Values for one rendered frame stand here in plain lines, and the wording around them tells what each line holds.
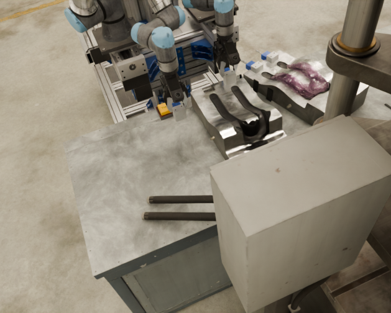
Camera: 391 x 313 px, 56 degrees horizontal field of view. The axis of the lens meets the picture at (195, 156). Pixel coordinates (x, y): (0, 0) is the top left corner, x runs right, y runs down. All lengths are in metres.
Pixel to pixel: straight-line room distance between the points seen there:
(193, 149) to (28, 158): 1.73
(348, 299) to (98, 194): 0.98
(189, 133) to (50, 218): 1.30
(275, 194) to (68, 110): 2.77
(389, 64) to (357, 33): 0.08
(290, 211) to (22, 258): 2.12
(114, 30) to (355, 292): 1.46
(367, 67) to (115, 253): 1.01
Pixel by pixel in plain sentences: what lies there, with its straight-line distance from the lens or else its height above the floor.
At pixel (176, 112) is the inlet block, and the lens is 1.54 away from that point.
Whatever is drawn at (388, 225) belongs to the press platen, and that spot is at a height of 1.04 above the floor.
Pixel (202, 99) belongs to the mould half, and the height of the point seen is 0.89.
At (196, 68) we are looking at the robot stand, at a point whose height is 0.74.
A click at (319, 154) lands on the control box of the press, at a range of 0.70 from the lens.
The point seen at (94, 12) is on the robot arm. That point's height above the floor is 1.24.
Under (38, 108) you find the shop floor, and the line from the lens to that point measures 3.44.
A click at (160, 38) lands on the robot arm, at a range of 1.34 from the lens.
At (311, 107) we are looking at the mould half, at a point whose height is 0.89.
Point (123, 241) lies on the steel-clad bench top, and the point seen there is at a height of 0.80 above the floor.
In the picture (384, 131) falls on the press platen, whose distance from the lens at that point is 1.03.
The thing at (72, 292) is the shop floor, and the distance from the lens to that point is 2.32.
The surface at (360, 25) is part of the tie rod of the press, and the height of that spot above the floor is 1.59.
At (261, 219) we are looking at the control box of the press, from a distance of 0.61.
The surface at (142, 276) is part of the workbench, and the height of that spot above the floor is 0.58.
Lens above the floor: 2.00
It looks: 50 degrees down
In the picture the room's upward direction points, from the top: 10 degrees counter-clockwise
